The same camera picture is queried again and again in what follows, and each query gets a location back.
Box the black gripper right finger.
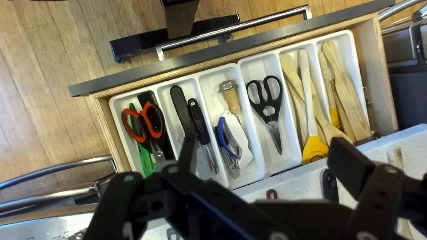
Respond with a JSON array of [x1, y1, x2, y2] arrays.
[[327, 137, 406, 240]]

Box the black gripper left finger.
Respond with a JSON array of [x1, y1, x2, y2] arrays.
[[84, 135, 199, 240]]

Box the slotted wooden spatula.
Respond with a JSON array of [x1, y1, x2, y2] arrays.
[[386, 145, 406, 172]]

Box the wide wooden spatula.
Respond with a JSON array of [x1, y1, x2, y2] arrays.
[[322, 40, 373, 143]]

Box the narrow wooden spatula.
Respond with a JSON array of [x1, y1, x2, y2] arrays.
[[318, 51, 345, 131]]

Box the open kitchen drawer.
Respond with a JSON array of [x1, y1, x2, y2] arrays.
[[108, 29, 373, 191]]

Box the long wooden spatula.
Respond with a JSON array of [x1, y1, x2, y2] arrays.
[[279, 52, 311, 151]]

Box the wooden drawer with grey front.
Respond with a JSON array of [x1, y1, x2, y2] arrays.
[[67, 0, 399, 179]]

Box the green plastic utensil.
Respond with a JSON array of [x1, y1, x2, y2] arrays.
[[128, 103, 156, 179]]

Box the wooden spoon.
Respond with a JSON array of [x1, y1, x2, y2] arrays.
[[311, 84, 355, 145]]

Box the black kitchen scissors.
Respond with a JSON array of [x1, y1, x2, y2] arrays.
[[246, 75, 285, 156]]

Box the cork bottle stopper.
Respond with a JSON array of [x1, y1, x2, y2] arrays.
[[218, 80, 245, 115]]

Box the black floor stand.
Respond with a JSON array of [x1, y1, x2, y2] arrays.
[[110, 0, 242, 64]]

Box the yellow spatula with white handle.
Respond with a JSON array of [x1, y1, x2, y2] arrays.
[[298, 48, 331, 165]]

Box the orange handled scissors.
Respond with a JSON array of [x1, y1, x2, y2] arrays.
[[120, 100, 170, 164]]

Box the slim black handled peeler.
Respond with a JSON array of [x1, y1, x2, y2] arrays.
[[187, 97, 221, 176]]

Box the wide black utensil handle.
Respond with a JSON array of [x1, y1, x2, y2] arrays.
[[170, 84, 199, 148]]

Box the blue handled white tool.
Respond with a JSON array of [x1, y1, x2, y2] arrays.
[[214, 111, 255, 179]]

